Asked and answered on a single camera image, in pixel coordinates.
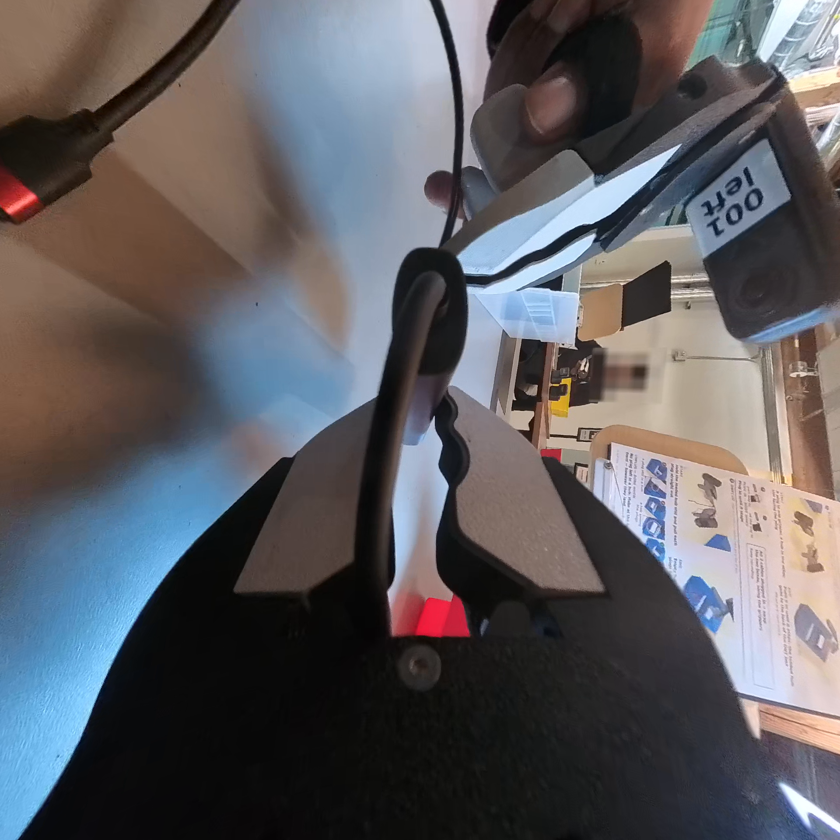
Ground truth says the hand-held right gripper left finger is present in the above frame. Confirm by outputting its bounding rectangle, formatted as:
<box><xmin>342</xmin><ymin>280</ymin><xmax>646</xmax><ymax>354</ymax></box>
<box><xmin>233</xmin><ymin>397</ymin><xmax>378</xmax><ymax>599</ymax></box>

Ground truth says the white instruction poster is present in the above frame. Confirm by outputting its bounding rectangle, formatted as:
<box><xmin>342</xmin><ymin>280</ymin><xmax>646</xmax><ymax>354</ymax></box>
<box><xmin>604</xmin><ymin>443</ymin><xmax>840</xmax><ymax>718</ymax></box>

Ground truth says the red plastic bin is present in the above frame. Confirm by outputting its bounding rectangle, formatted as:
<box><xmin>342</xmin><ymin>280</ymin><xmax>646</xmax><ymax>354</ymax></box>
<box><xmin>412</xmin><ymin>596</ymin><xmax>471</xmax><ymax>639</ymax></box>

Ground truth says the person's left hand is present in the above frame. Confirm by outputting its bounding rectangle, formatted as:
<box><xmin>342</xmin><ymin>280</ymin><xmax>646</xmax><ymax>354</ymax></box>
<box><xmin>423</xmin><ymin>0</ymin><xmax>716</xmax><ymax>221</ymax></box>

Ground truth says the black cable red plug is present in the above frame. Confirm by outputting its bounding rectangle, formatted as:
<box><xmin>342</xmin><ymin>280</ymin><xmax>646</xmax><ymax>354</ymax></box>
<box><xmin>0</xmin><ymin>0</ymin><xmax>463</xmax><ymax>247</ymax></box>

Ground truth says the person's black printed hoodie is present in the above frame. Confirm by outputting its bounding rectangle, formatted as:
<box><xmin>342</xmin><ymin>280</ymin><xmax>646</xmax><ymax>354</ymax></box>
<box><xmin>755</xmin><ymin>728</ymin><xmax>840</xmax><ymax>840</ymax></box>

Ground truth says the clear plastic box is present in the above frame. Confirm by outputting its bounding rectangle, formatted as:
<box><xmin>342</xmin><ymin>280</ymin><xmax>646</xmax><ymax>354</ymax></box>
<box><xmin>471</xmin><ymin>285</ymin><xmax>581</xmax><ymax>347</ymax></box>

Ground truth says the cardboard box black flap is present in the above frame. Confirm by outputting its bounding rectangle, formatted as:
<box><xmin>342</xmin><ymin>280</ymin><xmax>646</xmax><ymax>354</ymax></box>
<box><xmin>579</xmin><ymin>260</ymin><xmax>673</xmax><ymax>343</ymax></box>

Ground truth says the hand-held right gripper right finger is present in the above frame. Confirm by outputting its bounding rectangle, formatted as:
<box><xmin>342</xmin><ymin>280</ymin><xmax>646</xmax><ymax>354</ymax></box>
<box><xmin>435</xmin><ymin>386</ymin><xmax>606</xmax><ymax>599</ymax></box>

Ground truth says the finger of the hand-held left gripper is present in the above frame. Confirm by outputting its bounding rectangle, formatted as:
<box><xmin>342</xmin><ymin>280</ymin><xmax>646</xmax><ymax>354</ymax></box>
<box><xmin>443</xmin><ymin>146</ymin><xmax>683</xmax><ymax>278</ymax></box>
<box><xmin>482</xmin><ymin>230</ymin><xmax>614</xmax><ymax>294</ymax></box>

